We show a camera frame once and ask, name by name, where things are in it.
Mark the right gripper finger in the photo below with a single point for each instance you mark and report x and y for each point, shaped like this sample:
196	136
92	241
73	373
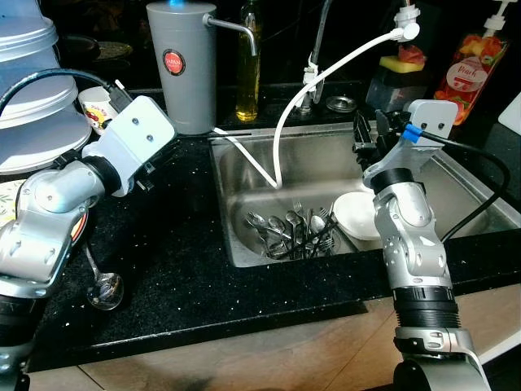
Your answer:
359	130
379	126

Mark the steel spoon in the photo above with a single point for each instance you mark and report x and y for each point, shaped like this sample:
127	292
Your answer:
316	222
106	289
255	220
277	221

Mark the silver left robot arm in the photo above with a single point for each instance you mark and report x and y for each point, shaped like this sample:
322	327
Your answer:
49	204

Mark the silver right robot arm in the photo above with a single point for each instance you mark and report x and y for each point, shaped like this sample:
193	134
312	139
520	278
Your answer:
415	244

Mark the round metal sink cap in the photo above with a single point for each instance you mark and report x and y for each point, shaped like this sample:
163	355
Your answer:
342	104

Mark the black sponge holder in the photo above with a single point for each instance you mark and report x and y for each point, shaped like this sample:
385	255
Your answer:
391	90

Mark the yellow sponge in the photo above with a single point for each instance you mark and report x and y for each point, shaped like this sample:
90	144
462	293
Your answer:
399	65

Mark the red scrubber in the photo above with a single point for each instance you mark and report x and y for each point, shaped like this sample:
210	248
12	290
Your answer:
413	54

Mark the white printed cup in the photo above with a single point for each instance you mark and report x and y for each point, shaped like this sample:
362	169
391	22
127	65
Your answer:
96	110

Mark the stainless steel sink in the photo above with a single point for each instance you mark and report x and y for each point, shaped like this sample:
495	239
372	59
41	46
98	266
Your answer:
464	187

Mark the slim metal faucet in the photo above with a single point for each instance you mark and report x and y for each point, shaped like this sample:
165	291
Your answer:
320	41

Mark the grey water dispenser red logo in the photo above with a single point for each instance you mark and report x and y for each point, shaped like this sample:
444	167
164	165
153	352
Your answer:
191	90

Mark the peach soap pump bottle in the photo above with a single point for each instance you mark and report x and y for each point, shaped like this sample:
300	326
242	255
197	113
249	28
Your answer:
472	81

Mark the yellow oil bottle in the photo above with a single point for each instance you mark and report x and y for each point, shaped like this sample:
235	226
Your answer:
248	90

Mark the white plastic board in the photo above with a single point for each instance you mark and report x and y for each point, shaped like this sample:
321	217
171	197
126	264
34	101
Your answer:
511	114

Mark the round metal dish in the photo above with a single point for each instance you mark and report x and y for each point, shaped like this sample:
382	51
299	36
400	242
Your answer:
110	50

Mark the plate with orange rim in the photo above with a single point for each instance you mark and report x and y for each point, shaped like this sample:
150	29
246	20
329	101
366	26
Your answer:
10	204

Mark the large translucent water jug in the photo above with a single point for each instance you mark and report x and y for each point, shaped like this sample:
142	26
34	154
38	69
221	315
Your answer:
32	90

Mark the wooden cabinet front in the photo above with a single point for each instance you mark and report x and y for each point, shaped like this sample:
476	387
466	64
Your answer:
244	350

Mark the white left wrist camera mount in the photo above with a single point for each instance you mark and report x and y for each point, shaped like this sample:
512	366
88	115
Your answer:
134	138

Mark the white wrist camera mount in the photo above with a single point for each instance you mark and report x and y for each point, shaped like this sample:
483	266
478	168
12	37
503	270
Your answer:
134	138
431	118

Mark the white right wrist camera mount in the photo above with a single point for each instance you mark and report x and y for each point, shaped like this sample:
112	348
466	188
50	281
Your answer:
431	118

